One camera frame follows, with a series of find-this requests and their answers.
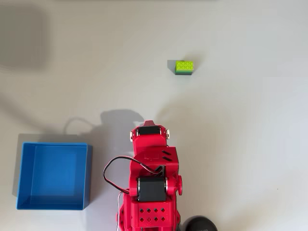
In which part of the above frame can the green lego brick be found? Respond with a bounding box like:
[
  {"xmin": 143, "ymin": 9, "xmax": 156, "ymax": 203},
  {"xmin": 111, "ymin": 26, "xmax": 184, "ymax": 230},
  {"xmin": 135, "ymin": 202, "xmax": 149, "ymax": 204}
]
[{"xmin": 175, "ymin": 60, "xmax": 195, "ymax": 76}]

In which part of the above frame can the red perforated robot base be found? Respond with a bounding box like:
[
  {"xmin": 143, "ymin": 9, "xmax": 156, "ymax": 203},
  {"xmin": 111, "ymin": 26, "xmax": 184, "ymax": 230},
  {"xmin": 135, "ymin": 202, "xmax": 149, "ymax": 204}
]
[{"xmin": 115, "ymin": 193, "xmax": 181, "ymax": 231}]

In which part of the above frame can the blue plastic box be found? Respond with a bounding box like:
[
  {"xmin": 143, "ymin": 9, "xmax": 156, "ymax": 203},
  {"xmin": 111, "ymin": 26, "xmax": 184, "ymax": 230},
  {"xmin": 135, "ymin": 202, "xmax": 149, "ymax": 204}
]
[{"xmin": 15, "ymin": 141, "xmax": 93, "ymax": 211}]

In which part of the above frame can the black round object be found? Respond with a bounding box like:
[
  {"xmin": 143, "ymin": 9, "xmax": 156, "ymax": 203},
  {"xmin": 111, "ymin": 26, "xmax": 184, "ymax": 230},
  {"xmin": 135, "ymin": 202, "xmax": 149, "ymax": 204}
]
[{"xmin": 181, "ymin": 215, "xmax": 218, "ymax": 231}]

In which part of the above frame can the wrist servo cable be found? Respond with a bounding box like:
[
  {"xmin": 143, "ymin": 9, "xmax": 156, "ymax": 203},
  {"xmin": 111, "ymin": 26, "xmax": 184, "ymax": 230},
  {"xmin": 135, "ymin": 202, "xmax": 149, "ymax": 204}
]
[{"xmin": 103, "ymin": 156, "xmax": 165, "ymax": 194}]

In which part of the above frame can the forearm servo cable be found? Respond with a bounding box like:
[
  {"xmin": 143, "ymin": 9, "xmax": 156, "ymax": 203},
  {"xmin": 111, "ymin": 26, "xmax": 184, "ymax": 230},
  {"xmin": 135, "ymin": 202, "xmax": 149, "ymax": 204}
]
[{"xmin": 116, "ymin": 192, "xmax": 124, "ymax": 231}]

